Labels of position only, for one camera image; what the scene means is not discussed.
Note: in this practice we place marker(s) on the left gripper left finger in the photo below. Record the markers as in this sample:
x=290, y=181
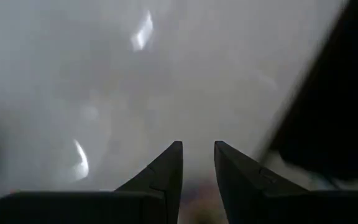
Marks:
x=141, y=205

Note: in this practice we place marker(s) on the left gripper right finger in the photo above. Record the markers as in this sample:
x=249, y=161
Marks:
x=259, y=202

